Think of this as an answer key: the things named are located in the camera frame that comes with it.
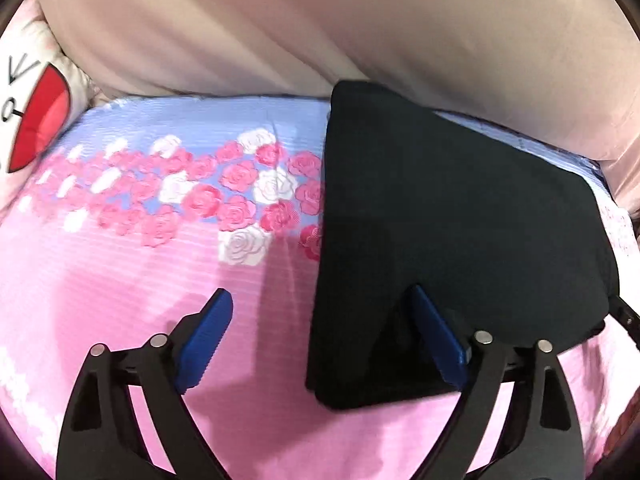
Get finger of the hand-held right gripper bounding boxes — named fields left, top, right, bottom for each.
left=602, top=294, right=640, bottom=356

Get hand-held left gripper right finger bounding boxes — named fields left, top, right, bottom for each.
left=407, top=284, right=583, bottom=480

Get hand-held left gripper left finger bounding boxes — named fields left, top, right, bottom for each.
left=56, top=287, right=235, bottom=480

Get black pants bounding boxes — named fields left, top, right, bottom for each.
left=305, top=80, right=621, bottom=411

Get pink floral bedsheet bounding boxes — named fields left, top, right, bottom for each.
left=0, top=92, right=640, bottom=480

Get white pillow with red print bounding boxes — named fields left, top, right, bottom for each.
left=0, top=0, right=101, bottom=211

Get beige quilt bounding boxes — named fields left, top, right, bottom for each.
left=30, top=0, right=640, bottom=206

